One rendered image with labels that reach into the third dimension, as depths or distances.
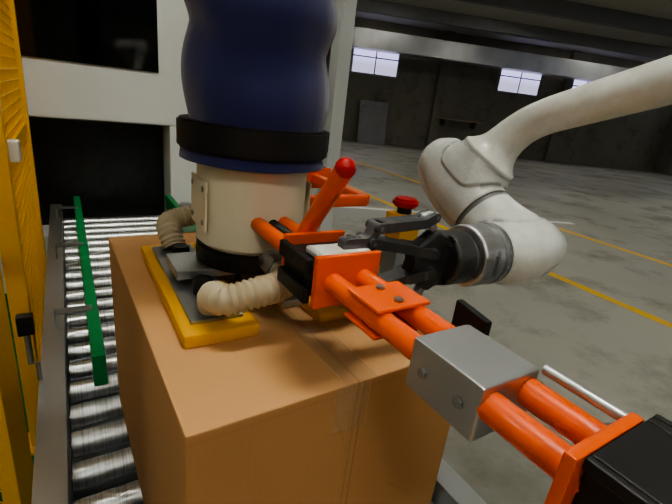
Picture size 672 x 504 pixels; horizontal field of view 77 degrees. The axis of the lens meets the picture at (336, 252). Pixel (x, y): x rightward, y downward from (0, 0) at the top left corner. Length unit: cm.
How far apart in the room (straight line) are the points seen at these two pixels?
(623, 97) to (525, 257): 24
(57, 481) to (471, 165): 87
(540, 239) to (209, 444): 50
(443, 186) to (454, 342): 42
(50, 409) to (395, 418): 75
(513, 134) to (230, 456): 59
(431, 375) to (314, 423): 22
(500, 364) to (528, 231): 36
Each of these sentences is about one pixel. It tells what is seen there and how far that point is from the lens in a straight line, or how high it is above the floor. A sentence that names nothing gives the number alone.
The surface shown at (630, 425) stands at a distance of 31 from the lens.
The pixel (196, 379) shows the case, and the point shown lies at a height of 95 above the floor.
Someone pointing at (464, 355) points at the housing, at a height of 109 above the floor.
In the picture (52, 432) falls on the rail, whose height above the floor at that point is 59.
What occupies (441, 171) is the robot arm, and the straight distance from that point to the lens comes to 73.
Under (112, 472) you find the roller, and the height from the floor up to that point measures 53.
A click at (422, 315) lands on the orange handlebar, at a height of 109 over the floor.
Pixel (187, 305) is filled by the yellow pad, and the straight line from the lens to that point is 62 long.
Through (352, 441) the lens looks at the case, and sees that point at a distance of 58.
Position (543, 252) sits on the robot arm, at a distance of 68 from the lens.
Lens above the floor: 126
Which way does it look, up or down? 19 degrees down
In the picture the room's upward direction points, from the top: 7 degrees clockwise
